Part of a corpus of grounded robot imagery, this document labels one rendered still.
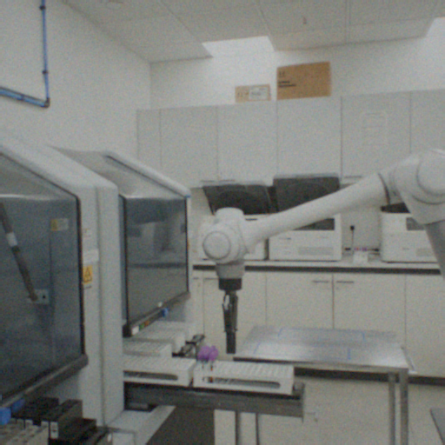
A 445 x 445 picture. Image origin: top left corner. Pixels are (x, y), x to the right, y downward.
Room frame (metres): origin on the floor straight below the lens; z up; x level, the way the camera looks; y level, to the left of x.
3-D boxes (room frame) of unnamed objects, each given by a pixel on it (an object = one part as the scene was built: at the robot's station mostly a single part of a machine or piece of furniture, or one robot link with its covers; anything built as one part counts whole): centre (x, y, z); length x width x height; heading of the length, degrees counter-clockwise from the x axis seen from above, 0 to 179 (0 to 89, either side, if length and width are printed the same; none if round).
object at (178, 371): (1.55, 0.25, 0.83); 0.30 x 0.10 x 0.06; 76
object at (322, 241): (4.00, -0.68, 1.24); 0.62 x 0.56 x 0.69; 166
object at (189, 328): (2.03, 0.28, 0.83); 0.30 x 0.10 x 0.06; 76
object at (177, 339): (1.88, 0.32, 0.83); 0.30 x 0.10 x 0.06; 76
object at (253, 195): (4.14, -0.12, 1.22); 0.62 x 0.56 x 0.64; 164
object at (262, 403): (1.51, 0.08, 0.78); 0.73 x 0.14 x 0.09; 76
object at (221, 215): (1.47, -0.01, 1.28); 0.13 x 0.11 x 0.16; 171
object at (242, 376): (1.48, -0.05, 0.83); 0.30 x 0.10 x 0.06; 76
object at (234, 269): (1.49, -0.02, 1.18); 0.09 x 0.09 x 0.06
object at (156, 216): (1.84, 0.47, 1.28); 0.61 x 0.51 x 0.63; 166
